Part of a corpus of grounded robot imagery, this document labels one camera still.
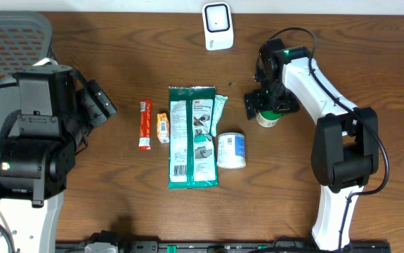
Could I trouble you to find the green lid jar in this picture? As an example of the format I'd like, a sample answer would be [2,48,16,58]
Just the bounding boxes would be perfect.
[256,110,282,128]

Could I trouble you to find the red white tube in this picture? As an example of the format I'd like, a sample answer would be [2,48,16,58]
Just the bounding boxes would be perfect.
[138,99,152,150]

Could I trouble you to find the light green small pouch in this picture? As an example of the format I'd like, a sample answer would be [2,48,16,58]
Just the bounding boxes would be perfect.
[211,94,228,137]

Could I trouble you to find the white blue round container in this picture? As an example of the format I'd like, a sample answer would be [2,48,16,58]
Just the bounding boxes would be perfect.
[217,132,247,169]

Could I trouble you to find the small orange carton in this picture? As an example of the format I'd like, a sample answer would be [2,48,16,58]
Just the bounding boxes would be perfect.
[157,113,169,143]

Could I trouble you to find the green 3M product package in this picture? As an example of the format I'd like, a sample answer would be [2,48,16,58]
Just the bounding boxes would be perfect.
[168,86,219,189]

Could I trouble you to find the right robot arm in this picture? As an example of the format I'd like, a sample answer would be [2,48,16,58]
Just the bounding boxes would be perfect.
[244,39,379,251]

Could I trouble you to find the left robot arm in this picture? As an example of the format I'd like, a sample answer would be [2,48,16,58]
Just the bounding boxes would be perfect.
[0,58,117,252]

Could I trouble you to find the grey plastic mesh basket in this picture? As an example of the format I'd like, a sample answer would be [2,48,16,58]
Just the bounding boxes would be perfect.
[0,11,55,131]

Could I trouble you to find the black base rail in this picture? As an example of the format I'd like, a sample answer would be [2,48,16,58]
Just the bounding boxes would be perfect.
[56,230,392,253]

